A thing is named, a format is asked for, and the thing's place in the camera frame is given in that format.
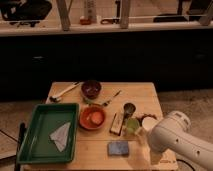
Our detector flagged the white brush block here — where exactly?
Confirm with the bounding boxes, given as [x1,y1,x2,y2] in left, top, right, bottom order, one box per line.
[110,113,124,135]

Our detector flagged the purple bowl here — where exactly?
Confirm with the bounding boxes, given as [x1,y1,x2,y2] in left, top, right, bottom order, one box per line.
[81,80,102,99]

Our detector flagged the red small object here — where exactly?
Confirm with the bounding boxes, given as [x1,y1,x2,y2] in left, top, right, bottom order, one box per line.
[79,16,92,25]

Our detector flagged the white folded cloth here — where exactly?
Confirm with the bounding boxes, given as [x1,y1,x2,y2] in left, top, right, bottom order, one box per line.
[49,122,71,152]

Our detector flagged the orange bowl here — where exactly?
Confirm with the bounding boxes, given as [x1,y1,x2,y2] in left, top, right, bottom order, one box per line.
[79,105,106,130]

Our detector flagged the white cup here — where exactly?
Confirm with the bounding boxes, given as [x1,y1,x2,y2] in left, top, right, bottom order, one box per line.
[142,117,158,131]

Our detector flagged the green handled fork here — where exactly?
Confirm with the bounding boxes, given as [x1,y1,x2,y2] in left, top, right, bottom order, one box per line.
[82,90,122,107]

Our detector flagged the dark metal cup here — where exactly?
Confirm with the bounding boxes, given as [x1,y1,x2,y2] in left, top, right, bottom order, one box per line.
[124,103,136,118]

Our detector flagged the blue sponge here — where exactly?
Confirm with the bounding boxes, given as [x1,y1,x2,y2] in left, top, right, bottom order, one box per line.
[107,141,129,156]

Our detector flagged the green cup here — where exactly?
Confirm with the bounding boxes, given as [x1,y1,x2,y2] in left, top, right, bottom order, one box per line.
[125,118,140,134]

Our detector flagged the orange food piece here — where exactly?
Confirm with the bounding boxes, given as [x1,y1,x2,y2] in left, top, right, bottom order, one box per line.
[90,112,103,125]

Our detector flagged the wooden post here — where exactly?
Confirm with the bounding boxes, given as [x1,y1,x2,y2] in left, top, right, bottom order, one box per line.
[120,0,130,29]
[56,0,70,31]

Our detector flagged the black office chair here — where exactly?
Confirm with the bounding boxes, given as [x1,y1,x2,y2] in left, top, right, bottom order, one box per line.
[0,0,52,27]

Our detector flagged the black cable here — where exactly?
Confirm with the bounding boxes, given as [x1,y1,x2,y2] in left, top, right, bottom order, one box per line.
[175,158,196,171]

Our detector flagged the wooden post left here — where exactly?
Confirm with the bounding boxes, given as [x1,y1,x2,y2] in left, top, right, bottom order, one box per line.
[56,0,70,31]

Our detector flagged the green plastic tray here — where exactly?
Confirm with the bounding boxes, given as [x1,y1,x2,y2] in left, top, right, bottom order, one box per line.
[17,103,79,164]

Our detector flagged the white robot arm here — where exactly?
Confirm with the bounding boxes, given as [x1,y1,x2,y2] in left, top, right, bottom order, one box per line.
[137,111,213,171]

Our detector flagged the wooden post middle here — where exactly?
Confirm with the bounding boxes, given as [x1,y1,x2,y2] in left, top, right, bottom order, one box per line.
[120,0,130,29]

